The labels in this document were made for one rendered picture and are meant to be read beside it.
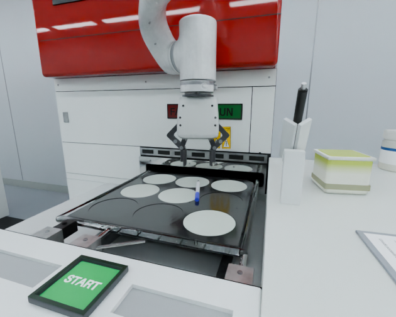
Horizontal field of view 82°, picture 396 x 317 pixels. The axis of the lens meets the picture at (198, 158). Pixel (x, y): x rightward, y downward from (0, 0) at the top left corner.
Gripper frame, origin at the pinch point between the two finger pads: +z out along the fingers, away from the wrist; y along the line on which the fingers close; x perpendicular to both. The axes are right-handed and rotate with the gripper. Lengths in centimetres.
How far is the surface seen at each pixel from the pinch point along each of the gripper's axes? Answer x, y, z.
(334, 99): -141, -109, -18
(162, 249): 13.5, 7.2, 16.7
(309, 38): -148, -87, -67
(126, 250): 13.9, 14.8, 16.7
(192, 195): 3.3, 1.4, 8.7
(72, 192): -34, 54, 23
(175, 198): 5.0, 5.4, 8.7
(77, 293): 40.5, 8.8, 2.2
